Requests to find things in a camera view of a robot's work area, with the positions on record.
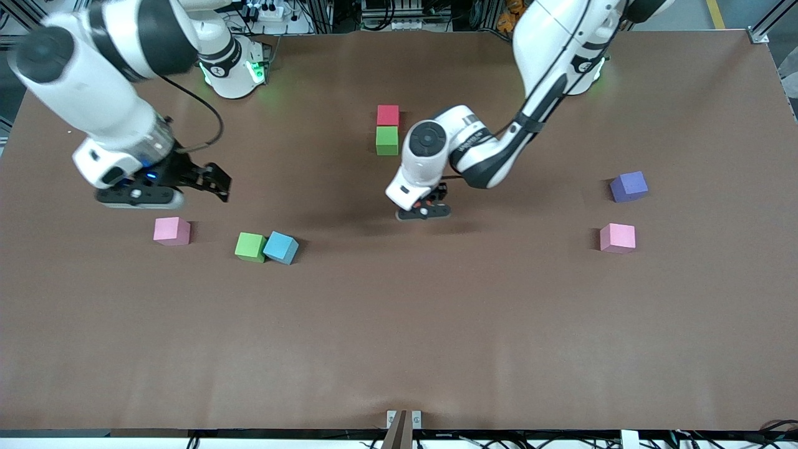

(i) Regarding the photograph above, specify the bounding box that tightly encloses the bag of orange fruit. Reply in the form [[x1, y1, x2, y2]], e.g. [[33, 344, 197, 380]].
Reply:
[[498, 0, 527, 35]]

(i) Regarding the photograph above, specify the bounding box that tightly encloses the blue foam cube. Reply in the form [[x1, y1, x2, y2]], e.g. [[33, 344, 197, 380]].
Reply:
[[262, 231, 300, 266]]

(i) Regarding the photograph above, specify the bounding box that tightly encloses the pink foam cube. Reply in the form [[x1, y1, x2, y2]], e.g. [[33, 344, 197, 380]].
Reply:
[[600, 223, 637, 254], [153, 216, 191, 246]]

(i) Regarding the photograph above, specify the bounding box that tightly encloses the metal equipment rack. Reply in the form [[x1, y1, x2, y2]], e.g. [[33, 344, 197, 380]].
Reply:
[[360, 0, 437, 32]]

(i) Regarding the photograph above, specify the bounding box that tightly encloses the white power strip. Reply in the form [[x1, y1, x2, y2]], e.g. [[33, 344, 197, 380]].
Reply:
[[246, 2, 294, 21]]

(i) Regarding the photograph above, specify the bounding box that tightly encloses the green foam cube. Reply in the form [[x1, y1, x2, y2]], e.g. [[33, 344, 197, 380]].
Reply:
[[234, 232, 267, 263], [375, 125, 400, 157]]

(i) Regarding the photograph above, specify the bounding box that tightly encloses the purple foam cube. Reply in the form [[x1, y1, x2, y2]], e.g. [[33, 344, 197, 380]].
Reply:
[[610, 171, 649, 203]]

